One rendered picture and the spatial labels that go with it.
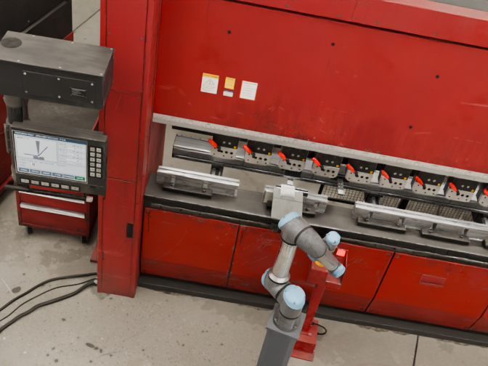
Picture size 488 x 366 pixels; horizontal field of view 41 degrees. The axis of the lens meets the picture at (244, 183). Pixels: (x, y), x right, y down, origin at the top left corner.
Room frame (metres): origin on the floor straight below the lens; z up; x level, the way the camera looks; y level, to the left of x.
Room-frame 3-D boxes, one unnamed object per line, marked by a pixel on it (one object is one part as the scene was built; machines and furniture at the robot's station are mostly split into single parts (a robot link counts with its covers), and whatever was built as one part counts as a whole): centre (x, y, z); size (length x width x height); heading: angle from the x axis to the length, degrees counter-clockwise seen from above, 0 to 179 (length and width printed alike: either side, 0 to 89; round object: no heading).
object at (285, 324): (2.18, -0.37, 0.82); 0.15 x 0.15 x 0.10
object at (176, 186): (2.91, 0.33, 0.89); 0.30 x 0.05 x 0.03; 92
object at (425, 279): (2.87, -1.30, 0.59); 0.15 x 0.02 x 0.07; 92
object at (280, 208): (2.84, -0.28, 1.00); 0.26 x 0.18 x 0.01; 2
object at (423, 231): (2.97, -1.28, 0.89); 0.30 x 0.05 x 0.03; 92
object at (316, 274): (2.66, -0.59, 0.75); 0.20 x 0.16 x 0.18; 88
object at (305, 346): (2.63, -0.59, 0.06); 0.25 x 0.20 x 0.12; 178
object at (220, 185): (2.97, 0.28, 0.92); 0.50 x 0.06 x 0.10; 92
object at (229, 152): (2.97, 0.15, 1.26); 0.15 x 0.09 x 0.17; 92
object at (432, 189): (3.02, -1.05, 1.26); 0.15 x 0.09 x 0.17; 92
